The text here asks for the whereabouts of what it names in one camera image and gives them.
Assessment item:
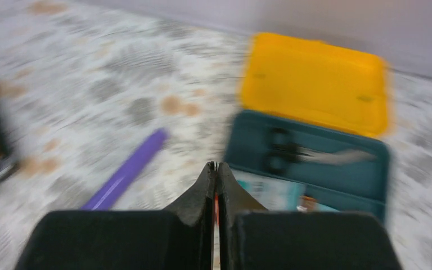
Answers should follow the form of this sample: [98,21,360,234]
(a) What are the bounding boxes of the black handled scissors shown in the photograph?
[262,128,376,175]

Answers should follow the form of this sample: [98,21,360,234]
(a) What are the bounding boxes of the purple flashlight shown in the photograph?
[81,128,168,210]

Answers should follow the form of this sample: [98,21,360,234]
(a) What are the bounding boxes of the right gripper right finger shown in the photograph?
[218,163,402,269]

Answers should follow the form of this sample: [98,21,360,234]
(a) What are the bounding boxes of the yellow plastic box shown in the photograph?
[240,32,390,138]

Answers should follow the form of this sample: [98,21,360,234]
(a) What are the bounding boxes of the teal divided tray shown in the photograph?
[223,110,390,221]

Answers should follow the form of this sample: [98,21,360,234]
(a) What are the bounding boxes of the gauze dressing packet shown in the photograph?
[232,170,305,211]

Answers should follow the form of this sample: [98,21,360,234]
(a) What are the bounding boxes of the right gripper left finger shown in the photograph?
[16,162,217,269]

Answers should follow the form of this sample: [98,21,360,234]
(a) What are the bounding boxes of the orange handled scissors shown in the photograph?
[214,193,219,227]

